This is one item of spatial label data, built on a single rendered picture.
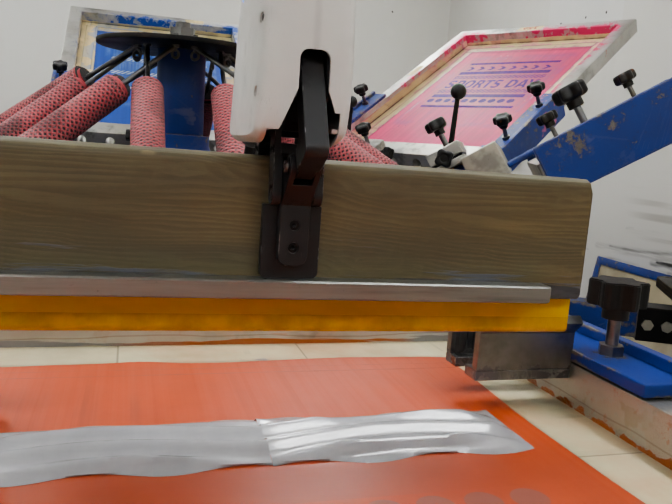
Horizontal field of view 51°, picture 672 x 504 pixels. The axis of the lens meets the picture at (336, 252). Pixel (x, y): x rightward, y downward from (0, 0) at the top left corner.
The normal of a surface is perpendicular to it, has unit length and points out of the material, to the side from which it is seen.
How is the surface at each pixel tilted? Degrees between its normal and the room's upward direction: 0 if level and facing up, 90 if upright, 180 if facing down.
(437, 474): 0
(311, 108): 61
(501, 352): 90
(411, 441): 33
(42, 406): 0
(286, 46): 87
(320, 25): 86
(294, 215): 90
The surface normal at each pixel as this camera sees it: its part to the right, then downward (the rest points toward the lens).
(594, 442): 0.07, -0.99
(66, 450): 0.26, -0.77
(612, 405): -0.96, -0.02
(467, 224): 0.28, 0.16
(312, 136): 0.28, -0.33
